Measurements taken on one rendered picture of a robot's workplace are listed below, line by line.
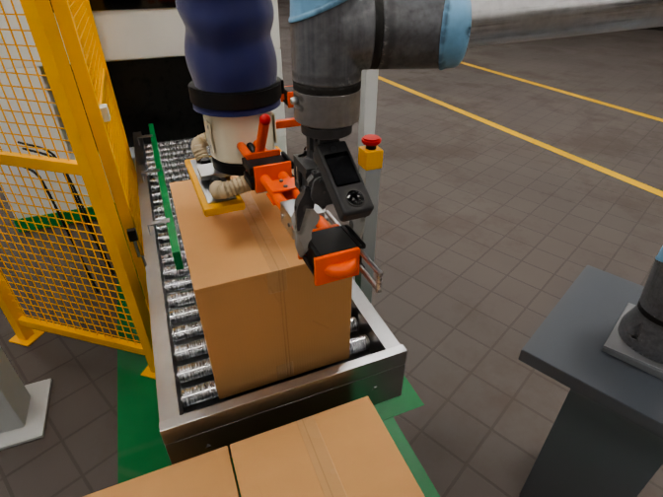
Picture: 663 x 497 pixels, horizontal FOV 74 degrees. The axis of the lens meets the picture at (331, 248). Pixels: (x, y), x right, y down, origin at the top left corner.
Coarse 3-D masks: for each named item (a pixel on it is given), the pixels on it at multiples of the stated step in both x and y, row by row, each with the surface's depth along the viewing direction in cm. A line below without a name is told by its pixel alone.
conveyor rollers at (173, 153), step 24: (144, 144) 282; (168, 144) 286; (168, 168) 251; (168, 192) 229; (168, 240) 193; (168, 264) 180; (168, 288) 165; (192, 312) 153; (192, 336) 147; (360, 336) 142
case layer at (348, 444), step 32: (320, 416) 118; (352, 416) 118; (224, 448) 111; (256, 448) 111; (288, 448) 111; (320, 448) 111; (352, 448) 111; (384, 448) 111; (128, 480) 104; (160, 480) 104; (192, 480) 104; (224, 480) 104; (256, 480) 104; (288, 480) 104; (320, 480) 104; (352, 480) 104; (384, 480) 104
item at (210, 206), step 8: (184, 160) 130; (192, 160) 128; (200, 160) 122; (208, 160) 122; (192, 168) 125; (192, 176) 120; (192, 184) 119; (200, 184) 114; (208, 184) 114; (200, 192) 112; (208, 192) 111; (200, 200) 108; (208, 200) 107; (216, 200) 107; (224, 200) 108; (232, 200) 108; (240, 200) 108; (208, 208) 105; (216, 208) 105; (224, 208) 106; (232, 208) 107; (240, 208) 108
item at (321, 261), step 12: (324, 228) 71; (336, 228) 71; (312, 240) 68; (324, 240) 68; (336, 240) 68; (348, 240) 68; (312, 252) 67; (324, 252) 65; (336, 252) 65; (348, 252) 66; (312, 264) 70; (324, 264) 65; (324, 276) 66; (348, 276) 68
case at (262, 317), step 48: (192, 192) 139; (192, 240) 117; (240, 240) 117; (288, 240) 117; (240, 288) 104; (288, 288) 110; (336, 288) 116; (240, 336) 112; (288, 336) 119; (336, 336) 127; (240, 384) 122
